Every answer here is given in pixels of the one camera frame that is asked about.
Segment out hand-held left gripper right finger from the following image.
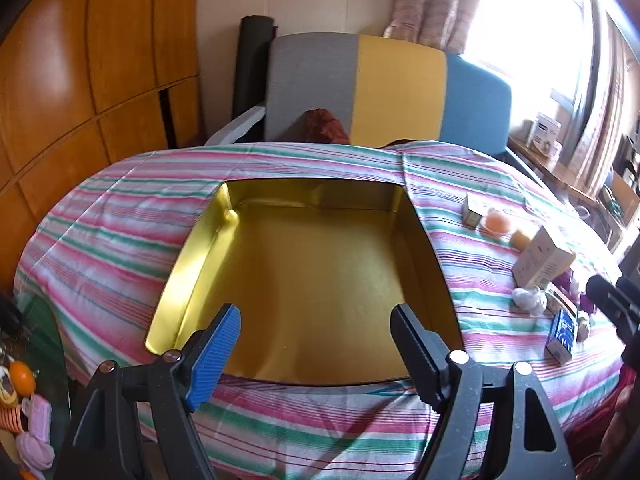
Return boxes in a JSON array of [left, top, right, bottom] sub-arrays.
[[390, 304, 576, 480]]

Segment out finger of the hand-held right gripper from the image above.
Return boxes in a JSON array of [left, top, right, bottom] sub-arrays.
[[585, 274, 640, 342]]

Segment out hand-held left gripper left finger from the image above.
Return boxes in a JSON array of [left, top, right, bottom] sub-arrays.
[[57, 304, 242, 480]]

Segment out blue white box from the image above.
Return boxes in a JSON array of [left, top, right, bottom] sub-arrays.
[[546, 307, 581, 364]]

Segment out white plastic-wrapped ball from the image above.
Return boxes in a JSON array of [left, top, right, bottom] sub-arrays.
[[512, 286, 549, 316]]

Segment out tall white carton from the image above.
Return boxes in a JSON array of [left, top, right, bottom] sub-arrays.
[[512, 225, 577, 289]]

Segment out gold-lined tin box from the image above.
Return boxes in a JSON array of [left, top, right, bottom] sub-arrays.
[[144, 179, 465, 387]]

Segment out peach jelly cup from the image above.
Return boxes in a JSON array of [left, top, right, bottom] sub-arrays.
[[480, 208, 514, 239]]

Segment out small green white box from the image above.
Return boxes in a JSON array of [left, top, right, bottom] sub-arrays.
[[461, 194, 484, 229]]

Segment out purple wrapped candy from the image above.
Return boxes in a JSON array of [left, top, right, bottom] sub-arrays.
[[560, 270, 587, 306]]

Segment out cardboard box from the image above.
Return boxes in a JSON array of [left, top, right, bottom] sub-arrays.
[[609, 172, 640, 222]]

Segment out tan cube packet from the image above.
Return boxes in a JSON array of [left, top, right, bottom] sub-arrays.
[[510, 227, 539, 252]]

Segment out pink red cloth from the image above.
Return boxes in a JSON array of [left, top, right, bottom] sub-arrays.
[[562, 370, 640, 480]]

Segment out wooden desk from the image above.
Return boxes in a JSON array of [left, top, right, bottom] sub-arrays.
[[507, 135, 603, 211]]

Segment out striped cloth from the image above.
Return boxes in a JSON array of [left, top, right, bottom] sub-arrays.
[[14, 141, 626, 476]]

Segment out floral curtain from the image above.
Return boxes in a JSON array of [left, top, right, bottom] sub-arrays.
[[384, 0, 488, 53], [565, 0, 640, 196]]

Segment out white appliance box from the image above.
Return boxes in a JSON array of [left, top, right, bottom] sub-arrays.
[[530, 115, 564, 157]]

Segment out pink plush item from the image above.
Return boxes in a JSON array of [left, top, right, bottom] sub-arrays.
[[15, 394, 56, 471]]

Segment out orange fruit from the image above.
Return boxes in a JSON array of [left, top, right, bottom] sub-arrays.
[[10, 360, 37, 394]]

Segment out red-brown bag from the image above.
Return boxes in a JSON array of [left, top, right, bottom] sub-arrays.
[[300, 108, 351, 144]]

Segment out grey yellow blue sofa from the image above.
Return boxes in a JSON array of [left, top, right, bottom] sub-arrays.
[[205, 32, 513, 158]]

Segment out black rolled mat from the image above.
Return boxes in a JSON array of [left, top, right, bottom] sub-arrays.
[[232, 16, 276, 118]]

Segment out wooden wardrobe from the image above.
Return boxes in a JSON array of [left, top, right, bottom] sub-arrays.
[[0, 0, 206, 281]]

